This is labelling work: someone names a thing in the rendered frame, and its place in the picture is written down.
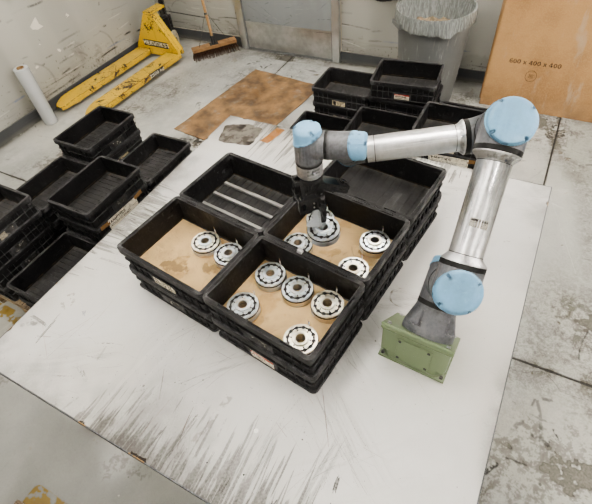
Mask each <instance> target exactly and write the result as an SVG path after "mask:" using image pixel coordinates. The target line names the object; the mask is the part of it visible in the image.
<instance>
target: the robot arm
mask: <svg viewBox="0 0 592 504"><path fill-rule="evenodd" d="M538 125H539V115H538V112H537V109H536V108H535V106H534V105H533V104H532V103H531V102H530V101H528V100H527V99H525V98H522V97H518V96H509V97H505V98H502V99H500V100H497V101H495V102H494V103H493V104H491V105H490V106H489V108H488V109H487V110H486V111H485V112H484V113H482V114H481V115H478V116H475V117H472V118H468V119H461V120H460V121H459V122H458V123H457V124H453V125H445V126H438V127H430V128H423V129H415V130H408V131H400V132H393V133H386V134H378V135H371V136H368V134H367V133H366V132H364V131H356V130H353V131H326V130H322V129H321V126H320V124H319V123H318V122H316V121H315V122H313V121H312V120H304V121H301V122H299V123H297V124H296V125H295V126H294V128H293V146H294V154H295V164H296V172H297V174H296V175H292V176H291V178H292V185H293V188H292V195H293V202H294V201H297V203H298V211H299V212H300V216H302V215H305V214H306V215H307V214H310V213H312V215H313V217H312V219H311V220H309V221H308V222H307V226H308V227H320V230H323V229H324V226H325V224H326V221H327V211H326V200H325V195H324V193H323V192H324V190H325V191H332V192H339V193H346V194H347V192H348V191H349V189H350V185H349V184H348V182H347V181H346V180H345V179H343V178H336V177H330V176H324V175H323V160H338V162H339V163H340V164H342V165H344V166H349V167H350V166H354V165H356V164H362V163H369V162H378V161H386V160H394V159H403V158H411V157H419V156H427V155H436V154H444V153H452V152H459V153H460V154H462V155H467V154H474V155H475V157H476V162H475V165H474V168H473V172H472V175H471V178H470V181H469V185H468V188H467V191H466V195H465V198H464V201H463V204H462V208H461V211H460V214H459V218H458V221H457V224H456V228H455V231H454V234H453V237H452V241H451V244H450V247H449V250H448V251H447V252H446V253H444V254H442V255H435V256H434V257H433V259H432V261H431V262H430V265H429V266H430V267H429V269H428V272H427V275H426V277H425V280H424V283H423V286H422V288H421V291H420V294H419V297H418V299H417V302H416V303H415V304H414V306H413V307H412V308H411V309H410V311H409V312H408V313H407V314H406V316H405V317H404V319H403V322H402V325H403V327H404V328H406V329H407V330H409V331H410V332H412V333H414V334H416V335H418V336H420V337H422V338H424V339H427V340H430V341H433V342H436V343H439V344H444V345H452V344H453V342H454V339H455V329H456V316H461V315H467V314H469V313H471V312H473V311H475V310H476V309H477V308H478V307H479V306H480V304H481V303H482V300H483V297H484V287H483V281H484V278H485V275H486V271H487V266H486V265H485V263H484V260H483V259H484V256H485V253H486V249H487V246H488V243H489V240H490V237H491V234H492V230H493V227H494V224H495V221H496V218H497V215H498V211H499V208H500V205H501V202H502V199H503V196H504V192H505V189H506V186H507V183H508V180H509V177H510V173H511V170H512V167H513V166H514V165H515V164H516V163H518V162H520V161H522V158H523V155H524V152H525V149H526V146H527V142H528V141H529V140H530V139H531V138H532V137H533V136H534V134H535V132H536V131H537V128H538ZM294 195H295V197H296V198H294ZM319 207H320V208H319Z"/></svg>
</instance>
